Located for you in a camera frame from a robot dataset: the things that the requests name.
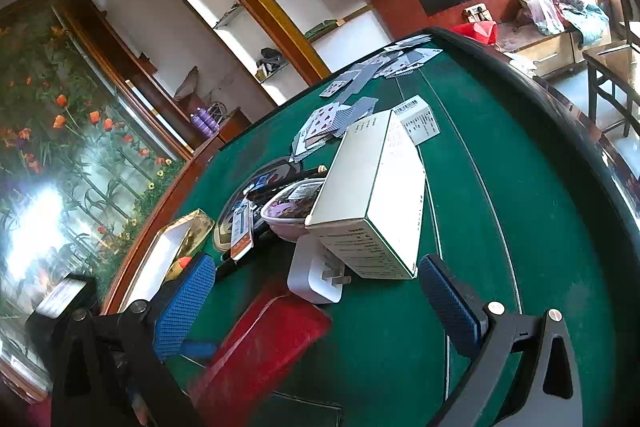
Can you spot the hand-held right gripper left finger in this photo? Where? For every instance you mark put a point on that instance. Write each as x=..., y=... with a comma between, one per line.
x=184, y=307

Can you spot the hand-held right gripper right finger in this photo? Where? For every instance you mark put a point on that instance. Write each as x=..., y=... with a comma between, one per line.
x=450, y=307

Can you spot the white gold-edged tray box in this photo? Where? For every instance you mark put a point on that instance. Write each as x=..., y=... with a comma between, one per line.
x=160, y=257

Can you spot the black marker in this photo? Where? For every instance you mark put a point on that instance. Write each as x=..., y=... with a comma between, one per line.
x=235, y=265

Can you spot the red packet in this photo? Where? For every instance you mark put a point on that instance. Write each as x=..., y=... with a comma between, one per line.
x=260, y=347

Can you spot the black oval plate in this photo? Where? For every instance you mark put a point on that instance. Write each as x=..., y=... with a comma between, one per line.
x=223, y=221

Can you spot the long white cardboard package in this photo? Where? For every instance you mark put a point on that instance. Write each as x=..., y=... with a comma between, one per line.
x=242, y=227

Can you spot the white power adapter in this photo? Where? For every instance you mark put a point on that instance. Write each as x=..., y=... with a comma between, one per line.
x=312, y=281

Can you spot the clear container with cartoon lid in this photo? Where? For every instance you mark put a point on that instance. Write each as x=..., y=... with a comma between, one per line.
x=287, y=213

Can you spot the white green medicine box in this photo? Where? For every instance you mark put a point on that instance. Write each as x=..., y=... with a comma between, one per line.
x=360, y=177

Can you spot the curved wooden partition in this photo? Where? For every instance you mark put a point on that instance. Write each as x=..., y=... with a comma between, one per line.
x=150, y=217

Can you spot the black device with screen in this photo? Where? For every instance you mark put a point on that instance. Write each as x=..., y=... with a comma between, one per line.
x=60, y=302

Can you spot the brown wooden side cabinet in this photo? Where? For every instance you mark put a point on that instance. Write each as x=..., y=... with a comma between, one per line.
x=235, y=124

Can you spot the grey cloth bag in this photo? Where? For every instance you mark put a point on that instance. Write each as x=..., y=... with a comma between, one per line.
x=187, y=84

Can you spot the scattered playing cards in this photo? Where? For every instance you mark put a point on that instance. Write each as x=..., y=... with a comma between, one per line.
x=325, y=122

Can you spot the flower mural glass partition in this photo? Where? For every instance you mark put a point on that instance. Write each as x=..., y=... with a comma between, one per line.
x=60, y=107

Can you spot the black items on shelf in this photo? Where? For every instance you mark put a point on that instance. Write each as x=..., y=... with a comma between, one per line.
x=270, y=63

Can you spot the low wooden cabinet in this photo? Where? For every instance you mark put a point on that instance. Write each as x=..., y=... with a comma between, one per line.
x=545, y=52

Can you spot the red bag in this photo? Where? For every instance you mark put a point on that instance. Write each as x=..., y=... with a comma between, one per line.
x=477, y=32

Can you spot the dark wooden chair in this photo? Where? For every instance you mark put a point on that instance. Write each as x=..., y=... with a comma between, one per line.
x=607, y=77

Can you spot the white wood-framed shelf unit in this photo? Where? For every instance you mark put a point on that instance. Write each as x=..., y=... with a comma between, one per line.
x=210, y=7

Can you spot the green item on shelf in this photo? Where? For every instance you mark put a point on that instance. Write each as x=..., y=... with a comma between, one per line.
x=321, y=30

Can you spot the pile of clothes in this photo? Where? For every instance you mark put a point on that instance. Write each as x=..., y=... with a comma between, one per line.
x=565, y=2

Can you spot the wall socket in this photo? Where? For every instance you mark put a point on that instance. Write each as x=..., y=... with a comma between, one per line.
x=475, y=14

